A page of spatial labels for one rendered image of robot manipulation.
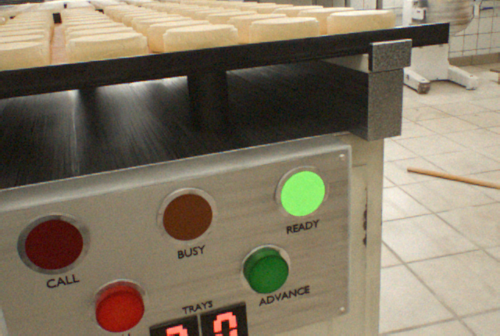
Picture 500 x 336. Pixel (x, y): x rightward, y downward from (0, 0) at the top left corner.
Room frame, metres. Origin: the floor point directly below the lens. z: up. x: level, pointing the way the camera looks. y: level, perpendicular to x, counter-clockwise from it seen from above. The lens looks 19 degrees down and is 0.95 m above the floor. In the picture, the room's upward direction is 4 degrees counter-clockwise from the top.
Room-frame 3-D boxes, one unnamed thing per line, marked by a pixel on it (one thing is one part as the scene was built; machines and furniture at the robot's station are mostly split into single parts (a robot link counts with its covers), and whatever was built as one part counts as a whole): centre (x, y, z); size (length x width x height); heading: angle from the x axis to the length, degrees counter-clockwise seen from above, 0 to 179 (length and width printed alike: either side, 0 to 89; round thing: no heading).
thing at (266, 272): (0.30, -0.01, 0.76); 0.03 x 0.02 x 0.03; 108
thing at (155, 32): (0.40, 0.05, 0.91); 0.05 x 0.05 x 0.02
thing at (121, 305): (0.27, 0.09, 0.76); 0.03 x 0.02 x 0.03; 108
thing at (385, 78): (1.28, 0.21, 0.87); 2.01 x 0.03 x 0.07; 18
